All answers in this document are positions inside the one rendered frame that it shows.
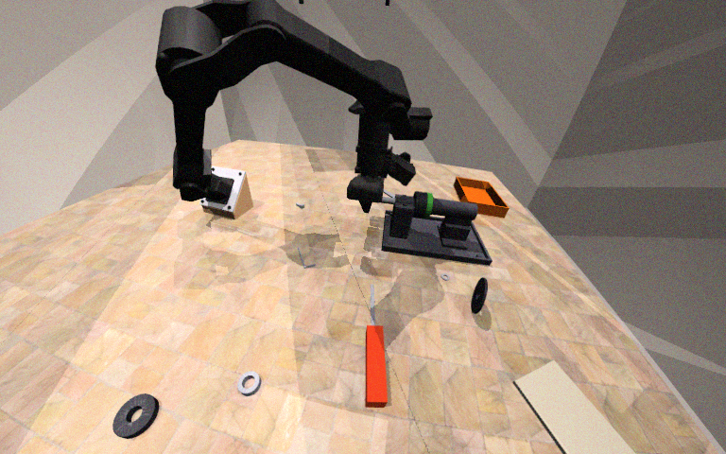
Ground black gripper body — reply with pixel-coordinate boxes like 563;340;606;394
347;140;389;203

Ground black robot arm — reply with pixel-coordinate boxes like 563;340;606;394
155;0;433;204

